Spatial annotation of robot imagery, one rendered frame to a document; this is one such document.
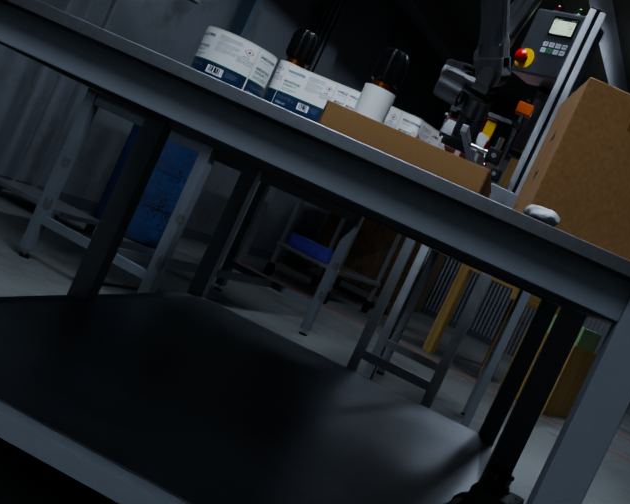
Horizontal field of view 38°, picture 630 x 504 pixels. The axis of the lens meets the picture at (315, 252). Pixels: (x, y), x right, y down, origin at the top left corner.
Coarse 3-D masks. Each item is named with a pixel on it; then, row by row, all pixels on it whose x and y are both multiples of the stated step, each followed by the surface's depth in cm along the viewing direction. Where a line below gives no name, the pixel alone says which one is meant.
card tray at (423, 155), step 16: (336, 112) 134; (352, 112) 133; (336, 128) 134; (352, 128) 133; (368, 128) 133; (384, 128) 132; (368, 144) 133; (384, 144) 132; (400, 144) 132; (416, 144) 131; (416, 160) 131; (432, 160) 131; (448, 160) 130; (464, 160) 130; (448, 176) 130; (464, 176) 130; (480, 176) 129; (480, 192) 129
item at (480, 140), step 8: (448, 120) 208; (464, 120) 201; (448, 128) 206; (456, 128) 203; (472, 128) 201; (480, 128) 202; (440, 136) 205; (448, 136) 204; (456, 136) 204; (472, 136) 203; (480, 136) 206; (480, 144) 204
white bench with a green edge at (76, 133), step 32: (96, 96) 380; (64, 160) 381; (224, 160) 369; (192, 192) 357; (256, 192) 545; (288, 192) 431; (32, 224) 384; (352, 224) 520; (128, 256) 395; (160, 256) 359; (320, 288) 523
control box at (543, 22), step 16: (544, 16) 250; (576, 16) 243; (528, 32) 252; (544, 32) 249; (576, 32) 242; (528, 48) 251; (592, 48) 246; (528, 64) 249; (544, 64) 246; (560, 64) 242; (528, 80) 256; (544, 80) 247; (576, 80) 246
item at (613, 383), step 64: (64, 64) 143; (128, 64) 141; (192, 128) 139; (256, 128) 137; (128, 192) 245; (320, 192) 236; (384, 192) 133; (512, 256) 129; (0, 320) 192; (64, 320) 216; (128, 320) 248; (192, 320) 289; (576, 320) 221; (0, 384) 155; (64, 384) 170; (128, 384) 188; (192, 384) 212; (256, 384) 241; (320, 384) 281; (512, 384) 320; (64, 448) 141; (128, 448) 152; (192, 448) 167; (256, 448) 185; (320, 448) 207; (384, 448) 235; (448, 448) 273; (512, 448) 223; (576, 448) 126
